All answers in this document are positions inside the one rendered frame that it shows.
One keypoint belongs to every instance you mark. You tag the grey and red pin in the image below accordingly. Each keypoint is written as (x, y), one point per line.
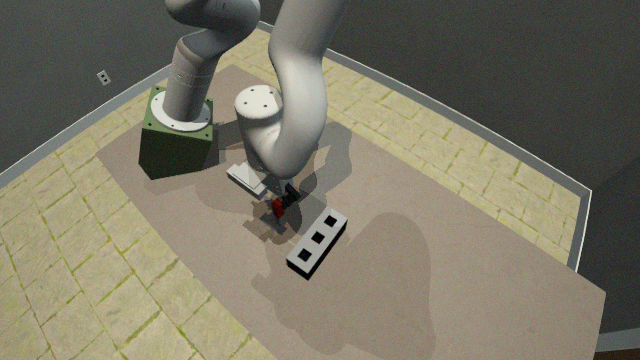
(278, 212)

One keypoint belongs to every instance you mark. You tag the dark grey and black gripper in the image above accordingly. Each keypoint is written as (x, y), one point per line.
(278, 186)

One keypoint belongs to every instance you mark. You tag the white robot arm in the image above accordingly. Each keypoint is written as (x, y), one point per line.
(300, 37)

